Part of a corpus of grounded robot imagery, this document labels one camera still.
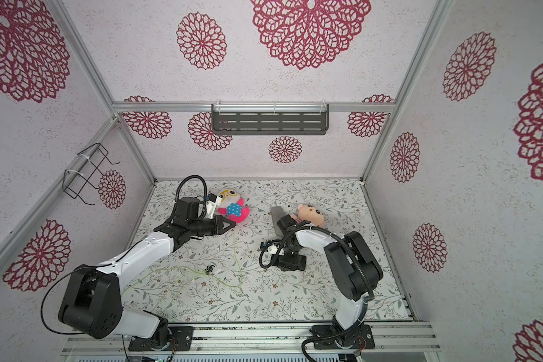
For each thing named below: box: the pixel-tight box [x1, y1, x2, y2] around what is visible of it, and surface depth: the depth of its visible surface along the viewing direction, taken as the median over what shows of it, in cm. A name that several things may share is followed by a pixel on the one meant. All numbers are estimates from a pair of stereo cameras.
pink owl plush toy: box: [217, 189, 250, 224], surface depth 105 cm
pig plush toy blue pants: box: [290, 204, 326, 228], surface depth 99 cm
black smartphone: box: [278, 254, 307, 272], surface depth 83 cm
